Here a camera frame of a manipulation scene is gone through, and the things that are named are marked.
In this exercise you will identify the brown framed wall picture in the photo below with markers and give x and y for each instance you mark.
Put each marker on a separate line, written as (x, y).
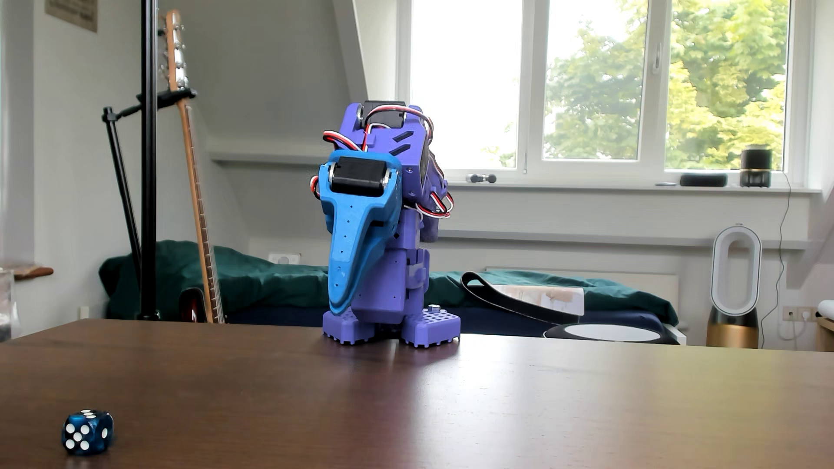
(73, 12)

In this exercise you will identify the dark blue mattress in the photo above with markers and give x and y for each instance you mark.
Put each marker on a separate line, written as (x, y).
(495, 320)

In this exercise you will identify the black round disc white top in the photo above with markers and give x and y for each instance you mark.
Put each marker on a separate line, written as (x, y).
(611, 333)

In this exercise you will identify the black guitar stand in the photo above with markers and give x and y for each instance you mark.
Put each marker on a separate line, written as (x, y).
(124, 189)

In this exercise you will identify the black cylindrical speaker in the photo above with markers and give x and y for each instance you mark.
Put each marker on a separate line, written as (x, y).
(756, 166)

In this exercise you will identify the purple robot arm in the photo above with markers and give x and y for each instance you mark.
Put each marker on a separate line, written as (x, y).
(394, 286)

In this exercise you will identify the white double wall socket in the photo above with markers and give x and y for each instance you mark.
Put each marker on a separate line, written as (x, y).
(799, 313)

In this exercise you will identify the dark green bed blanket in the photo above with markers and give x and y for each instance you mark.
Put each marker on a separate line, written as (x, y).
(273, 277)

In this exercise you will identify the blue dice with white dots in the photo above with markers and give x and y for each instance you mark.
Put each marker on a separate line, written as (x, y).
(88, 432)

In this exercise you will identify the clear glass container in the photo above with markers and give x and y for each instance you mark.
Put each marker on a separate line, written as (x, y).
(5, 306)

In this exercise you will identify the black oval flat device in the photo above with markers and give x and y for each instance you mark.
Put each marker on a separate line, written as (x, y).
(703, 180)

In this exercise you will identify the blue gripper with motor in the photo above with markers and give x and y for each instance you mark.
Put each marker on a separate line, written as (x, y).
(360, 208)

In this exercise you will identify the white framed window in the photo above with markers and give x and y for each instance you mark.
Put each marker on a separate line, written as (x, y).
(531, 84)

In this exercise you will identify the white rounded object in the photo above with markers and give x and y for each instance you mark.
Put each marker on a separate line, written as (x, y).
(827, 309)

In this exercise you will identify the guitar with wooden neck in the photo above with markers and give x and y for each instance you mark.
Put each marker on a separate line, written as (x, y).
(199, 215)

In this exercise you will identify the light wooden side furniture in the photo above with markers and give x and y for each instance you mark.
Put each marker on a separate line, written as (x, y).
(826, 335)

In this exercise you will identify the brown wooden shelf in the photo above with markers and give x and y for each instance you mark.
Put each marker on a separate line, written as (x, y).
(29, 271)

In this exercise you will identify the white and gold bladeless fan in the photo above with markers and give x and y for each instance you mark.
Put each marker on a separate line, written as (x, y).
(735, 325)

